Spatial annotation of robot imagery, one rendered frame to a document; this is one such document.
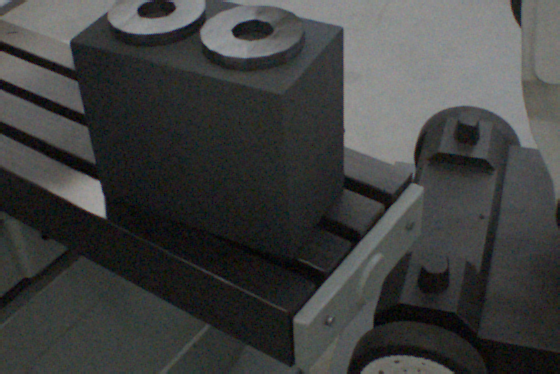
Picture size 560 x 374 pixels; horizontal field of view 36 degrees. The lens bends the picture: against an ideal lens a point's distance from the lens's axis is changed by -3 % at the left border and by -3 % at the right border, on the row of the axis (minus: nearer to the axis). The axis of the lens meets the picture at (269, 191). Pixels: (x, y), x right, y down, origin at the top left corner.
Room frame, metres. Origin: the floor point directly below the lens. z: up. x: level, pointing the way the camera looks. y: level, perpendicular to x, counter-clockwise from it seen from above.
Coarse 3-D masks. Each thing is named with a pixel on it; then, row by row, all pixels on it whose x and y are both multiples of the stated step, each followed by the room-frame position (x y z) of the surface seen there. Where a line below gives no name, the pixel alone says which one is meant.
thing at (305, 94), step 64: (128, 0) 0.73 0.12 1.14; (192, 0) 0.72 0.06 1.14; (128, 64) 0.65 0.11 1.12; (192, 64) 0.63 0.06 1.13; (256, 64) 0.61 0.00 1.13; (320, 64) 0.63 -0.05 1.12; (128, 128) 0.66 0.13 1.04; (192, 128) 0.62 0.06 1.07; (256, 128) 0.59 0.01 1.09; (320, 128) 0.63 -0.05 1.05; (128, 192) 0.67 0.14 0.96; (192, 192) 0.62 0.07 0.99; (256, 192) 0.59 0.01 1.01; (320, 192) 0.63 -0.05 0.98
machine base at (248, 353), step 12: (252, 348) 1.08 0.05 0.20; (240, 360) 1.05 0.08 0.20; (252, 360) 1.05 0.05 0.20; (264, 360) 1.05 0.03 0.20; (276, 360) 1.05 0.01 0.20; (228, 372) 1.02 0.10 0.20; (240, 372) 1.02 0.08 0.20; (252, 372) 1.02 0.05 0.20; (264, 372) 1.02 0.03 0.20; (276, 372) 1.02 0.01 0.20; (288, 372) 1.02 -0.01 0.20; (300, 372) 1.02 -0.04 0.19
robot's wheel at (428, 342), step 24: (384, 336) 0.77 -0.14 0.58; (408, 336) 0.75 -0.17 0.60; (432, 336) 0.75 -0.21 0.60; (456, 336) 0.75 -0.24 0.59; (360, 360) 0.76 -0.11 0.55; (384, 360) 0.75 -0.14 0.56; (408, 360) 0.75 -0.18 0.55; (432, 360) 0.72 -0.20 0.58; (456, 360) 0.72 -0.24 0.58; (480, 360) 0.74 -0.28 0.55
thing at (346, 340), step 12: (408, 168) 1.35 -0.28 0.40; (372, 300) 1.00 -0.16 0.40; (360, 312) 0.98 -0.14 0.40; (372, 312) 0.97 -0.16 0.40; (348, 324) 0.95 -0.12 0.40; (360, 324) 0.95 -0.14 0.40; (372, 324) 0.95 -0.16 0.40; (348, 336) 0.93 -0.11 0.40; (360, 336) 0.92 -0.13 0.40; (336, 348) 0.90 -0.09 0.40; (348, 348) 0.90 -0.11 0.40; (336, 360) 0.88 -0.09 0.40; (348, 360) 0.88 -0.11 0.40; (336, 372) 0.85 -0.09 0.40
